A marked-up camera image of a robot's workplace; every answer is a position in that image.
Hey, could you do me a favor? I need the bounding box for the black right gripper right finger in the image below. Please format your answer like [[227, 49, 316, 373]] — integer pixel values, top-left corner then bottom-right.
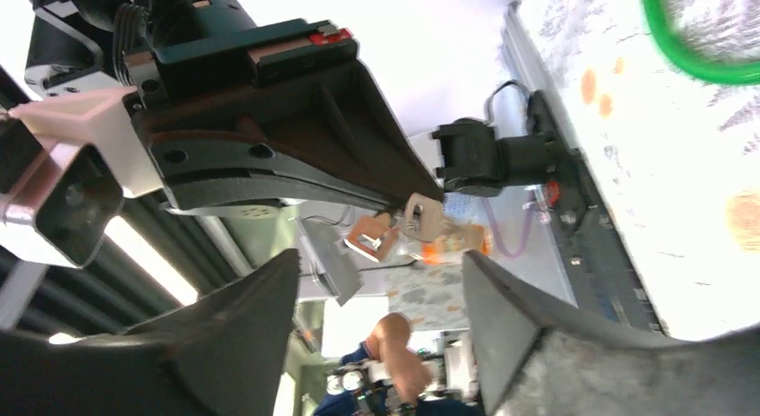
[[462, 251, 759, 415]]

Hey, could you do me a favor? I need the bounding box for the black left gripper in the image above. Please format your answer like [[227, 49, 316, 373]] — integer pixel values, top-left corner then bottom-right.
[[23, 0, 444, 214]]

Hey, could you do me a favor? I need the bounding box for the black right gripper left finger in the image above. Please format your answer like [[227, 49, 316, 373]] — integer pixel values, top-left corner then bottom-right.
[[1, 249, 300, 415]]

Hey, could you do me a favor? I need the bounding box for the green cable lock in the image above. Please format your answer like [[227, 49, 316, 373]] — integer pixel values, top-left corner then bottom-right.
[[641, 0, 759, 86]]

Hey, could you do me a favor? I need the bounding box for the person in blue shirt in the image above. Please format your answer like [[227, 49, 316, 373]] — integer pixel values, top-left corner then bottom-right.
[[314, 313, 485, 416]]

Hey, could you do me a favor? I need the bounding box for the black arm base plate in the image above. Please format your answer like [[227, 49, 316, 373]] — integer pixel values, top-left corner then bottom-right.
[[527, 91, 666, 334]]

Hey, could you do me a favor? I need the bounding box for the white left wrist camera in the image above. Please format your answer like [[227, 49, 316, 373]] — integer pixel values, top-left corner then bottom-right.
[[1, 87, 162, 269]]

